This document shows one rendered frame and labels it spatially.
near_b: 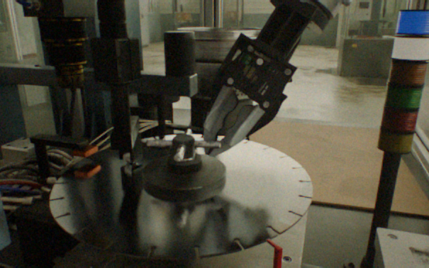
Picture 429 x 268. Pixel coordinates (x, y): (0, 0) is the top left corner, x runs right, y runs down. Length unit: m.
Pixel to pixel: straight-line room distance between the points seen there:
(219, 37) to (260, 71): 0.67
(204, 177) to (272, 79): 0.15
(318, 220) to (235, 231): 0.43
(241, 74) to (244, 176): 0.15
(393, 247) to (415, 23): 0.27
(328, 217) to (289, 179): 0.33
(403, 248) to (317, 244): 0.26
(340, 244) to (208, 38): 0.67
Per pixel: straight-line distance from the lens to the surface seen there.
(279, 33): 0.37
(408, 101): 0.53
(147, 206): 0.40
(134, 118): 0.50
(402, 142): 0.54
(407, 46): 0.51
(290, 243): 0.52
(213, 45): 1.06
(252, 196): 0.42
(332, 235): 0.73
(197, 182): 0.42
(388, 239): 0.47
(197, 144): 0.44
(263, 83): 0.37
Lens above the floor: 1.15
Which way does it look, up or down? 19 degrees down
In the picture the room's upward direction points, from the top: straight up
